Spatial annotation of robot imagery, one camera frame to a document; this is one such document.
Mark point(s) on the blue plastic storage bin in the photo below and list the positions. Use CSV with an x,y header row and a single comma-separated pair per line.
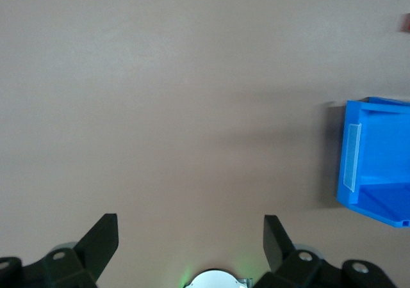
x,y
378,160

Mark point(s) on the red cube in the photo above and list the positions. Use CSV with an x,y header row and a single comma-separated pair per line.
x,y
405,23

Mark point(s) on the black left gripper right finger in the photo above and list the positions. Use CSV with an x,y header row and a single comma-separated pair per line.
x,y
275,246

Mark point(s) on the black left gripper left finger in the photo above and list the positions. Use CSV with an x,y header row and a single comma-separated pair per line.
x,y
99,243

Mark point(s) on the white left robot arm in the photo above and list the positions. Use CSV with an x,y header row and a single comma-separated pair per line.
x,y
214,281

